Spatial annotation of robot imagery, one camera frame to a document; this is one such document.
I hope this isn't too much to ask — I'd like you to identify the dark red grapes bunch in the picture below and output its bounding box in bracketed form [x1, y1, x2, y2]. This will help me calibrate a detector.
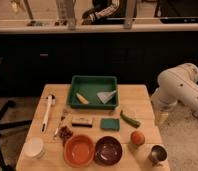
[59, 126, 73, 144]

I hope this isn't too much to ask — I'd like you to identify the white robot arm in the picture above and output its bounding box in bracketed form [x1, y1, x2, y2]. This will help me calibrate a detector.
[151, 63, 198, 126]

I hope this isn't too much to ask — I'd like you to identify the dark purple bowl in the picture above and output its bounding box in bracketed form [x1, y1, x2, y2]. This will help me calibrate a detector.
[94, 136, 123, 166]

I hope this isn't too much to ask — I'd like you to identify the red orange bowl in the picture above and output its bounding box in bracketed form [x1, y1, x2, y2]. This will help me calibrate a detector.
[63, 134, 95, 168]

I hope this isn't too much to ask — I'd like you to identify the green plastic tray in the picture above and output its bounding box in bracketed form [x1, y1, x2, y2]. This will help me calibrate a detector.
[67, 75, 118, 110]

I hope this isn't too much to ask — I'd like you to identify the yellow corn cob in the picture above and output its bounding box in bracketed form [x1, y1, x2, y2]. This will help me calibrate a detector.
[76, 93, 89, 104]

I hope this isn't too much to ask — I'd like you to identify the teal green sponge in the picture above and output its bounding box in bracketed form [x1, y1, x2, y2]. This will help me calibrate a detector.
[100, 118, 120, 131]

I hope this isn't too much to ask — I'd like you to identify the black wooden block brush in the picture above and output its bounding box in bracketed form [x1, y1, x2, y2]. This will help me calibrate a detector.
[71, 117, 93, 127]

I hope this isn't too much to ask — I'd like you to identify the orange peach fruit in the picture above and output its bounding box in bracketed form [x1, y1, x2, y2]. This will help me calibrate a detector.
[130, 131, 145, 145]

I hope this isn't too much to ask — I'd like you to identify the person in striped jacket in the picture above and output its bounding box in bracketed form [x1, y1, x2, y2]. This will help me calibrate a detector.
[82, 0, 127, 25]

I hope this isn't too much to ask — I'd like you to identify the white round container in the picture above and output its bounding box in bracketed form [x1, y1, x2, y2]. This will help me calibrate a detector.
[24, 137, 45, 159]

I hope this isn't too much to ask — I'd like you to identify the metal cup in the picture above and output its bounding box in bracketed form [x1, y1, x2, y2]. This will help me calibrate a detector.
[148, 145, 167, 166]

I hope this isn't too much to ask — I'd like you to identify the black office chair base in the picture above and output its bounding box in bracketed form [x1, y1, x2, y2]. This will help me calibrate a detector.
[0, 100, 31, 171]

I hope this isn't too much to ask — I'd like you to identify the white handled brush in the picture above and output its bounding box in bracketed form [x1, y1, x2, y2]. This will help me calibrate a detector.
[41, 94, 55, 133]

